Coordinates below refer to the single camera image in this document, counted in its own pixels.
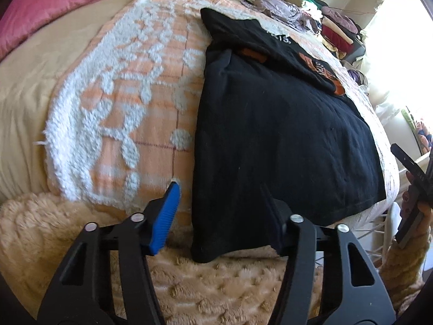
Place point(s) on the beige bed sheet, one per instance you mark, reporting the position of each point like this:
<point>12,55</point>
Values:
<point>27,91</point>

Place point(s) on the orange and white chenille blanket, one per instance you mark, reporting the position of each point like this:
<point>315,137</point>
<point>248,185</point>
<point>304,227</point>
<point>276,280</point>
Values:
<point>135,108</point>

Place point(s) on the lilac crumpled garment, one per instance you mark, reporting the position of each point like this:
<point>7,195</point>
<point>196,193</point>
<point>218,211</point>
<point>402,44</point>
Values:
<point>291,15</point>

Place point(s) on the fluffy cream blanket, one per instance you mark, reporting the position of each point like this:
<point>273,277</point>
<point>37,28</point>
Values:
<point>220,294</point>

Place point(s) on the pink duvet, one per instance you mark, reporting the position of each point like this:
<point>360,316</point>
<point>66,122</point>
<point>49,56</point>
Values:
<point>67,3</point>

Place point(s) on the pile of assorted clothes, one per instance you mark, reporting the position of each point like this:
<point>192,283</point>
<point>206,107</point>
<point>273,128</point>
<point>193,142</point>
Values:
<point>335,30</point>

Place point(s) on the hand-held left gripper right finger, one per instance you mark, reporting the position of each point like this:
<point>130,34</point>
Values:
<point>297,237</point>

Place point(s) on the person's right hand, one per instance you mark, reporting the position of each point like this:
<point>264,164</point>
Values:
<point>410,196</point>

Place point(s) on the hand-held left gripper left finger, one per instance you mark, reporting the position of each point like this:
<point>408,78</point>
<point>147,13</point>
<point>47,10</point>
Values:
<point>165,220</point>

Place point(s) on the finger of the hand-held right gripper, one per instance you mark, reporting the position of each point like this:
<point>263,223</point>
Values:
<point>406,162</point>

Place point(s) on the black sweater with orange cuffs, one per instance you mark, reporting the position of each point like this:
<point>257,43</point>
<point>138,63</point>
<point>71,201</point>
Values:
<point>270,135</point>

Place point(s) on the person's right forearm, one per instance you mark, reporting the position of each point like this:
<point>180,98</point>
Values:
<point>402,267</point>

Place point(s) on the white curtain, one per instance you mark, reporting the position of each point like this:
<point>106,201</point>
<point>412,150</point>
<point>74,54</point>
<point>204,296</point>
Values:
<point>389,57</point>

